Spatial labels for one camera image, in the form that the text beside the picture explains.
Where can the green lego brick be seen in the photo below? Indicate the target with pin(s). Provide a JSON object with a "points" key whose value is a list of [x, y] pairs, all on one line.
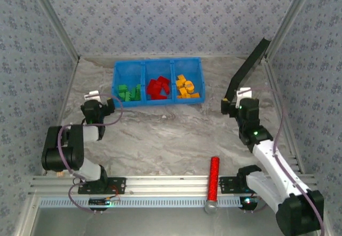
{"points": [[122, 95], [129, 97], [134, 94], [138, 91], [123, 87]]}

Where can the yellow round lego piece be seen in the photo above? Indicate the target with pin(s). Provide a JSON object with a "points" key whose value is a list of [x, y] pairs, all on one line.
{"points": [[189, 85]]}

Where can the red lego brick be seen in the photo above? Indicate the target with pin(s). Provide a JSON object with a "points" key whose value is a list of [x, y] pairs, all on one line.
{"points": [[161, 96], [151, 93], [152, 84], [163, 80], [165, 88]]}

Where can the small orange lego brick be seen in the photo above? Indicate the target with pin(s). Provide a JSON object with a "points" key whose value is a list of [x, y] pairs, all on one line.
{"points": [[183, 93]]}

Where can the blue three-compartment bin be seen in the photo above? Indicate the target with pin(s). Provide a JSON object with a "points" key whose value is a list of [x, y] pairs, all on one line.
{"points": [[157, 67]]}

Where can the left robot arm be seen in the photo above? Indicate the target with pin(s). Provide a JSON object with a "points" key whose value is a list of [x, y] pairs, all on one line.
{"points": [[61, 153]]}

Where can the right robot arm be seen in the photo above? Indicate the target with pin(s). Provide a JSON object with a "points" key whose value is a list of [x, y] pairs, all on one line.
{"points": [[299, 214]]}

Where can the black angled bar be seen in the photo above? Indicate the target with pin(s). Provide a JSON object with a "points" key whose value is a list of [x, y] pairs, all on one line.
{"points": [[248, 64]]}

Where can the red glitter microphone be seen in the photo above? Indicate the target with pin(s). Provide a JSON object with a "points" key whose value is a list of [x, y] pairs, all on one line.
{"points": [[213, 177]]}

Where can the small wooden block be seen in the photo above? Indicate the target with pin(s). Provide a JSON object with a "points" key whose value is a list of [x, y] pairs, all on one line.
{"points": [[60, 174]]}

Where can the right circuit board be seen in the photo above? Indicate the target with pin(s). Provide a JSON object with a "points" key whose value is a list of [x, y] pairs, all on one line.
{"points": [[248, 201]]}

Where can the circuit board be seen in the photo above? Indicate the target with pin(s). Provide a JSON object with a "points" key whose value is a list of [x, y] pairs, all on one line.
{"points": [[99, 201], [248, 201]]}

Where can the left circuit board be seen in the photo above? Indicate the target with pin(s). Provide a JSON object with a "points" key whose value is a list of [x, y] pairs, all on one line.
{"points": [[99, 201]]}

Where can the grey metal sheet panel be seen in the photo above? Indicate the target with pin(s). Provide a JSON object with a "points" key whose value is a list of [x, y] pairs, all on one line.
{"points": [[171, 222]]}

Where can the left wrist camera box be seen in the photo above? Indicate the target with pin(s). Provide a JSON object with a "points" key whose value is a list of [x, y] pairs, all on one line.
{"points": [[92, 95]]}

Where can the aluminium wall rail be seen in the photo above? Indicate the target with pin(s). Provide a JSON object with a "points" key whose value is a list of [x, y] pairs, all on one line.
{"points": [[101, 56]]}

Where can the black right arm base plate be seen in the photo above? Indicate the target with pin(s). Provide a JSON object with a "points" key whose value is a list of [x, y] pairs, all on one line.
{"points": [[228, 185]]}

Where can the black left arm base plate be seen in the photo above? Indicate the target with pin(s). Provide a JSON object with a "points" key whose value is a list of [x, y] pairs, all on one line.
{"points": [[117, 185]]}

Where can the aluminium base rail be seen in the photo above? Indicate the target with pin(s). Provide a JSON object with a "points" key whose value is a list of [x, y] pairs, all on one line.
{"points": [[165, 186]]}

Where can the aluminium frame post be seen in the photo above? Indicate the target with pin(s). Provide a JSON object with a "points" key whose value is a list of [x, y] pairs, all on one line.
{"points": [[290, 19], [55, 19]]}

